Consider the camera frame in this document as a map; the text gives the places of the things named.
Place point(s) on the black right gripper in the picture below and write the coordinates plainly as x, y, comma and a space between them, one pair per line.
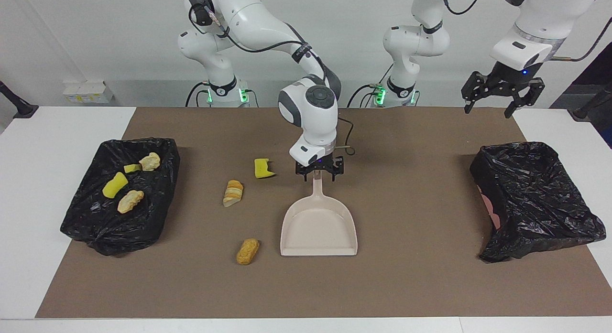
320, 168

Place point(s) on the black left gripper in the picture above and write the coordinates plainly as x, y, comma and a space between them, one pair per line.
508, 80

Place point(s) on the beige plastic dustpan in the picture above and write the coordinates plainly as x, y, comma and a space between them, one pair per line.
318, 228

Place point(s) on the toy croissant piece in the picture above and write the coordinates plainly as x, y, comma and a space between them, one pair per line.
130, 201
233, 193
150, 161

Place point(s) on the toy peanut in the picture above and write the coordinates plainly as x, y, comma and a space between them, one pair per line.
247, 252

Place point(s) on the green and yellow sponge piece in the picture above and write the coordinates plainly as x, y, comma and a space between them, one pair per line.
132, 168

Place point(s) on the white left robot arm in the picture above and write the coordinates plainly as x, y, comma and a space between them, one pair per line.
416, 41

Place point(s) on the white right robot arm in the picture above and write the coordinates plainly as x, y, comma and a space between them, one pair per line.
311, 118

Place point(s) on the black trash bag liner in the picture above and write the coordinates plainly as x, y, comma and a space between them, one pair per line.
535, 199
95, 228

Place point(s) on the pink plastic bin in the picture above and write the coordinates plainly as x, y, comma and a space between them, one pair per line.
492, 213

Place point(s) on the black stand leg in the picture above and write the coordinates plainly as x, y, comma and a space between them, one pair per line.
21, 108
585, 112

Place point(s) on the brown paper table mat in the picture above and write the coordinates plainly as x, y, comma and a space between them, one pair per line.
406, 275

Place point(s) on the white wall socket box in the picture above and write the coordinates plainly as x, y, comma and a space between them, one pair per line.
88, 93

